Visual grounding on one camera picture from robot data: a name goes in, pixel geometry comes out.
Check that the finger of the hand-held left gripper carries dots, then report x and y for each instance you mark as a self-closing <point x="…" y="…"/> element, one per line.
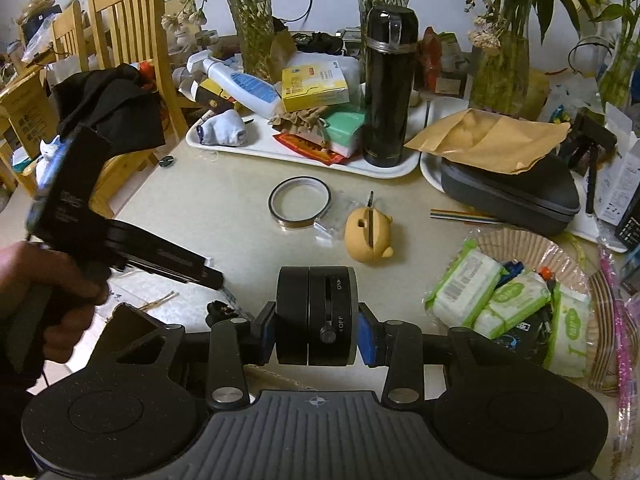
<point x="170" y="252"/>
<point x="185" y="276"/>

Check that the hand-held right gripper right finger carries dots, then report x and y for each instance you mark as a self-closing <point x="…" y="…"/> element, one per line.
<point x="370" y="337"/>

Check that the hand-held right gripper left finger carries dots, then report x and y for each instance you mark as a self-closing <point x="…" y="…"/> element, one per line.
<point x="267" y="335"/>

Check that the black cylindrical switch base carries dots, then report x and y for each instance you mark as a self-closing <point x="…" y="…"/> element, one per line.
<point x="320" y="310"/>

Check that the person's left hand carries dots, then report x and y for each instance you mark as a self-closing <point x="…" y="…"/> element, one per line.
<point x="45" y="270"/>

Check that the white paper sheet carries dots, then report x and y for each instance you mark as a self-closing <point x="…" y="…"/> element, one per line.
<point x="145" y="290"/>

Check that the black cloth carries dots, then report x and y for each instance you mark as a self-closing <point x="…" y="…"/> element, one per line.
<point x="120" y="110"/>

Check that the yellow bear-shaped holder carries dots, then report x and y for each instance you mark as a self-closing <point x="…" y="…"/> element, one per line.
<point x="360" y="235"/>

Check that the green wet wipe pack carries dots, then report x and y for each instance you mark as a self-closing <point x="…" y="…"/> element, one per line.
<point x="467" y="285"/>
<point x="570" y="332"/>
<point x="512" y="305"/>

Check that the white tray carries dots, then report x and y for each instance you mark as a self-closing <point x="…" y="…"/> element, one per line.
<point x="260" y="155"/>
<point x="432" y="175"/>

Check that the white sock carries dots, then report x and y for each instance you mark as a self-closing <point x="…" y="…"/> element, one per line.
<point x="222" y="127"/>

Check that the black box with white label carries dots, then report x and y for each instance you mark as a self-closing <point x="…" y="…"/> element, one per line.
<point x="520" y="334"/>

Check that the wooden chair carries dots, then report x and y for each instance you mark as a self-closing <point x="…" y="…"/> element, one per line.
<point x="67" y="30"/>
<point x="155" y="35"/>

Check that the black gold-trim box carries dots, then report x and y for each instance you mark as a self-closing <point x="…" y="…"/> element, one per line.
<point x="212" y="92"/>

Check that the red packet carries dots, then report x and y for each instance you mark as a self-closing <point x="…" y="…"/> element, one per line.
<point x="310" y="150"/>

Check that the white spray bottle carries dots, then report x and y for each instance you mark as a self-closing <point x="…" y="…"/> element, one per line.
<point x="245" y="87"/>

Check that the basket of wet wipes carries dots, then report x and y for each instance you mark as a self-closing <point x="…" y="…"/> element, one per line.
<point x="530" y="250"/>

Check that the dark grey hard case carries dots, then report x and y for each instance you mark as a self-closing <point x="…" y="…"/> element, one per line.
<point x="510" y="197"/>

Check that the mint green box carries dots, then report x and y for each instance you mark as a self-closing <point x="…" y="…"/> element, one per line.
<point x="345" y="132"/>

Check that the yellow cardboard box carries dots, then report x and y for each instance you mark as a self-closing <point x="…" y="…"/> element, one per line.
<point x="315" y="87"/>

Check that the brown paper envelope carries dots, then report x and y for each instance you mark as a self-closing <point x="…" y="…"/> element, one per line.
<point x="480" y="140"/>

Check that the striped woven basket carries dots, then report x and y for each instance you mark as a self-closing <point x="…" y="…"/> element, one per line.
<point x="600" y="340"/>

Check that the black thermos bottle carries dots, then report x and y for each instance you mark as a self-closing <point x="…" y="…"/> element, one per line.
<point x="390" y="100"/>

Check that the pink glitter pen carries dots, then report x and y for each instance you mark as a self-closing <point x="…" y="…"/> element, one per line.
<point x="617" y="320"/>

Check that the black product box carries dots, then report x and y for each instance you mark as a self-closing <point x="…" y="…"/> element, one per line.
<point x="630" y="230"/>

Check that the orange snack packet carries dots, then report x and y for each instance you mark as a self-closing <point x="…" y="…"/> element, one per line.
<point x="431" y="60"/>

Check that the yellow jar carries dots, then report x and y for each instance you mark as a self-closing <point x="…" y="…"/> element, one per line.
<point x="539" y="92"/>

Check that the white product box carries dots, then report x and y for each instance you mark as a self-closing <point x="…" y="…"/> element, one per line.
<point x="622" y="175"/>

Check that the black mini tripod camera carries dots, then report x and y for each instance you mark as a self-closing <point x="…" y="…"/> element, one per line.
<point x="590" y="135"/>

